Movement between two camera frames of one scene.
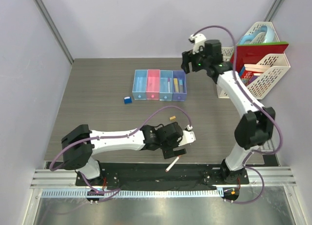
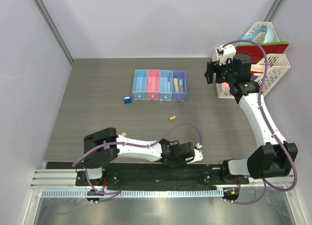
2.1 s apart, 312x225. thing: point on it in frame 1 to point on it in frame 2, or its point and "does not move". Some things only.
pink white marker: (168, 84) does not move
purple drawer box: (179, 91) does not move
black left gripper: (169, 152) to (184, 161)
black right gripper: (189, 56) to (213, 67)
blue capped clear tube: (181, 86) does not move
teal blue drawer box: (165, 85) does not move
